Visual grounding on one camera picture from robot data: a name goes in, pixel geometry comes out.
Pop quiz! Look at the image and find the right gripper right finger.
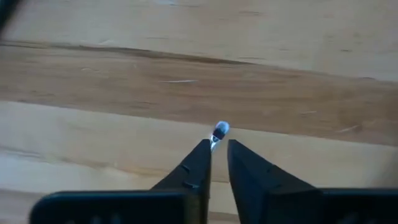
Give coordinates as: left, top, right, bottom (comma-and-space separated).
227, 139, 398, 224

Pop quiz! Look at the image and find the slim black makeup brush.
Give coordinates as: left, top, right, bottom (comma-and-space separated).
208, 120, 231, 153

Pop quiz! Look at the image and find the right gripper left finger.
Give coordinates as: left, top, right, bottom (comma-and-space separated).
29, 138, 213, 224

